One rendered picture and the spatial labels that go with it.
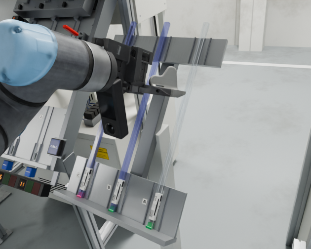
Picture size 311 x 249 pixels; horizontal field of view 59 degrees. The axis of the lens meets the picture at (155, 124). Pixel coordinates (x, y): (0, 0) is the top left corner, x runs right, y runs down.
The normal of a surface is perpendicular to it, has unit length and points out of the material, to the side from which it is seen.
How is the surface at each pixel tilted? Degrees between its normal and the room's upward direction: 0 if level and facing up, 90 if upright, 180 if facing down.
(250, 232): 0
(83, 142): 90
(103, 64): 80
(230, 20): 90
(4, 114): 69
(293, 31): 90
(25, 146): 43
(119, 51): 90
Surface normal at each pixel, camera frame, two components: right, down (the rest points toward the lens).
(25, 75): 0.53, 0.78
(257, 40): -0.44, 0.51
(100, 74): 0.81, 0.37
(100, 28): 0.90, 0.14
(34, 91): 0.35, 0.77
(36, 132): -0.37, -0.26
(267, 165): -0.11, -0.84
